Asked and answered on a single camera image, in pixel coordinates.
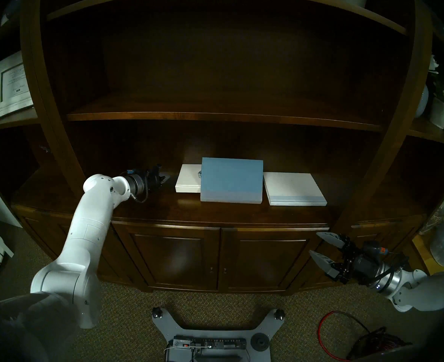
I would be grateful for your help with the white framed certificate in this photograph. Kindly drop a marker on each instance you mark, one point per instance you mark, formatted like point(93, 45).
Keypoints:
point(12, 86)

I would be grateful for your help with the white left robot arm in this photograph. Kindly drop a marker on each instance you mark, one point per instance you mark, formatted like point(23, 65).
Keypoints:
point(86, 229)

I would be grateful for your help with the right wrist camera orange tag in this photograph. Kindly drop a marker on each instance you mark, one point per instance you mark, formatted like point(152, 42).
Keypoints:
point(374, 248)

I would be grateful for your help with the grey electronics box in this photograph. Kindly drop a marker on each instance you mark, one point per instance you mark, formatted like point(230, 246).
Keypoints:
point(210, 348)

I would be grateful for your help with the dark wooden bookshelf cabinet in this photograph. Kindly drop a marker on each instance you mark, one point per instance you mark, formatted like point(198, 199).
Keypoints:
point(222, 82)

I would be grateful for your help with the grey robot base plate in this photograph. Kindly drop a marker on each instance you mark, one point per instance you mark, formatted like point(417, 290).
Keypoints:
point(169, 325)

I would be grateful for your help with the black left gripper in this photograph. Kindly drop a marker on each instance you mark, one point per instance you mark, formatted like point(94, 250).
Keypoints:
point(153, 179)

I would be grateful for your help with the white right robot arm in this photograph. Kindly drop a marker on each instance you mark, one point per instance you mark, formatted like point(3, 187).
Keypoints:
point(429, 291)

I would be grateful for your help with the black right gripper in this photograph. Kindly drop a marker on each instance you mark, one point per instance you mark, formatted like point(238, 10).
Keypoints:
point(363, 266)

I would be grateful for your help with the white book with round print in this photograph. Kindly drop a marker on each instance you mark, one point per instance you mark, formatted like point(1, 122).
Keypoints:
point(188, 178)

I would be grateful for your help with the blue hardcover book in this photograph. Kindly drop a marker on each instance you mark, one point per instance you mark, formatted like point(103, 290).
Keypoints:
point(231, 178)

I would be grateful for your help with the black round base disc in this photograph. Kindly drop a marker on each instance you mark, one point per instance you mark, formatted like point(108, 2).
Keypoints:
point(260, 342)

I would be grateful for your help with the white orchid flower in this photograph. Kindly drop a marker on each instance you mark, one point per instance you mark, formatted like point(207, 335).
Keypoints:
point(433, 63)

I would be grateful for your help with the black base knob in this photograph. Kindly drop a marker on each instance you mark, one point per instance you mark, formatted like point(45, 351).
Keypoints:
point(279, 314)
point(156, 312)

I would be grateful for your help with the white book with blue stripe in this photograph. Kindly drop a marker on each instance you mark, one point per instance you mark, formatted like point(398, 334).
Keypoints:
point(291, 186)

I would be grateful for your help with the white round vase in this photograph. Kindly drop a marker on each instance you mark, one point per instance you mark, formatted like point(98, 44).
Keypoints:
point(422, 101)

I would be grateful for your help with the clear glass jar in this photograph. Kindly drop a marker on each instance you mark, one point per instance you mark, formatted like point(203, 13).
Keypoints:
point(439, 214)

